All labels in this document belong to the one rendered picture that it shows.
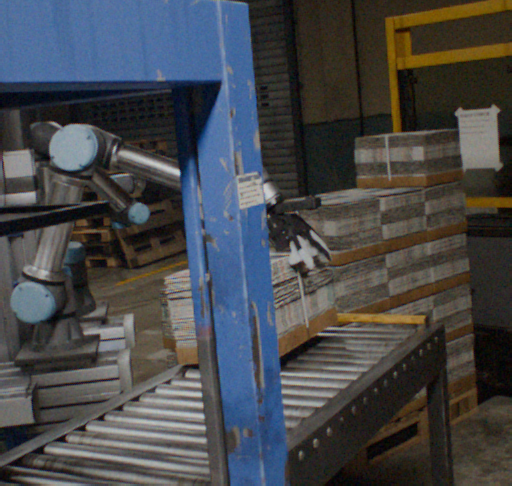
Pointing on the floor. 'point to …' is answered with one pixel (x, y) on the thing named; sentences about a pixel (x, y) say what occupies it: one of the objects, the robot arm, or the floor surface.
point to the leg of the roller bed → (440, 430)
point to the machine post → (231, 265)
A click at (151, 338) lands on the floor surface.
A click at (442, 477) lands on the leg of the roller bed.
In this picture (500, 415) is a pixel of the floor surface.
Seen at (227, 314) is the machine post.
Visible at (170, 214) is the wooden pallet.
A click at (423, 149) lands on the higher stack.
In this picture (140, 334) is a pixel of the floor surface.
